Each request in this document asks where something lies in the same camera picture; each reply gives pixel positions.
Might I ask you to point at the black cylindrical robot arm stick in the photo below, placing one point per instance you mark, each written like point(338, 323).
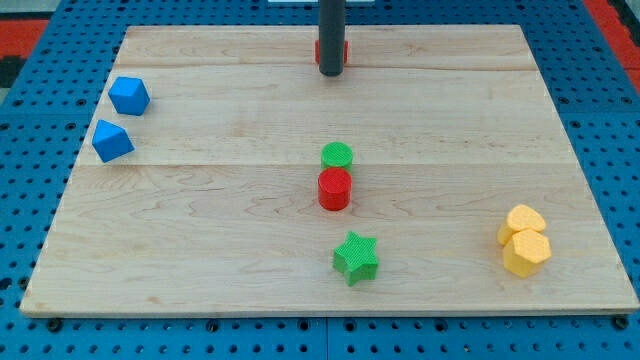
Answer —
point(331, 30)

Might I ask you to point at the red cylinder block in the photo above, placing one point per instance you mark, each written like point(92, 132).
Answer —
point(334, 188)

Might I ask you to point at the green cylinder block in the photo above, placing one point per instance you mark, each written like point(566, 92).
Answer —
point(337, 155)

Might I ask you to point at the green star block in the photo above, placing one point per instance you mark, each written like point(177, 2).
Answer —
point(356, 258)

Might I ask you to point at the wooden board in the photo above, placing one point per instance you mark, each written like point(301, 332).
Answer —
point(215, 214)

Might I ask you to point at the red block behind stick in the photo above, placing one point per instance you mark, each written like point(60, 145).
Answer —
point(317, 52)

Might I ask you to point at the yellow heart block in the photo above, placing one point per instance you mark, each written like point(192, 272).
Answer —
point(520, 218)

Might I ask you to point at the blue cube block upper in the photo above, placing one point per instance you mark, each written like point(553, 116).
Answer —
point(129, 96)

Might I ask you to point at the blue triangular block lower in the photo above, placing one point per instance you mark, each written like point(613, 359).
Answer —
point(110, 141)

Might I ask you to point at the yellow hexagon block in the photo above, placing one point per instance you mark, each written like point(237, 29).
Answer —
point(526, 253)

